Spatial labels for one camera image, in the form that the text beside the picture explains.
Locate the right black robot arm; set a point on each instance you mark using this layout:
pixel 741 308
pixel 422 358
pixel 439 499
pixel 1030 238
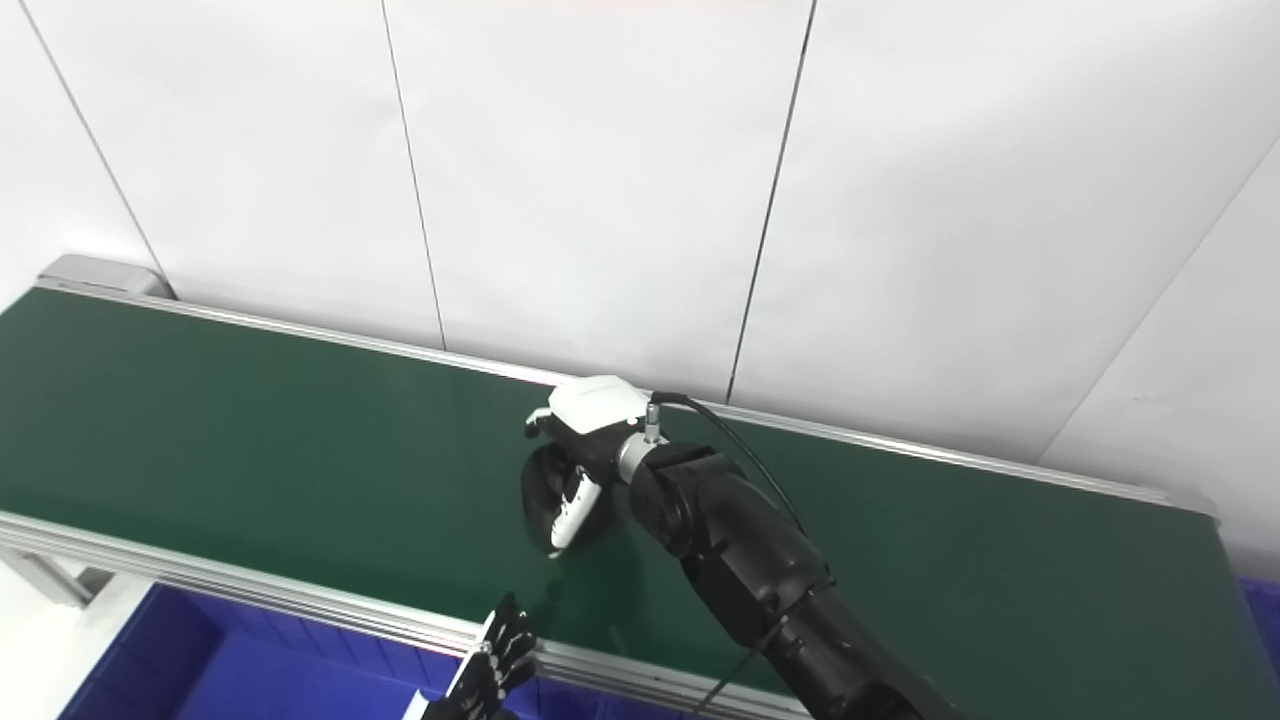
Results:
pixel 750 550

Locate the black round machine part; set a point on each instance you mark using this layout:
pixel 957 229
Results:
pixel 540 495

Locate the green conveyor belt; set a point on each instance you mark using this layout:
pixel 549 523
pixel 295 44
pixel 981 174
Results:
pixel 250 430
pixel 300 600

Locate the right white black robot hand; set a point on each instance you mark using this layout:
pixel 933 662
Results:
pixel 595 405

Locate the blue bin with white parts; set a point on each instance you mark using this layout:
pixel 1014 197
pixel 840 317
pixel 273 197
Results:
pixel 250 670

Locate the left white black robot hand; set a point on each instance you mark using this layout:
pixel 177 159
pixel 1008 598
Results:
pixel 490 660

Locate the large empty blue bin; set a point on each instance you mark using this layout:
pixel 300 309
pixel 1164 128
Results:
pixel 1265 615

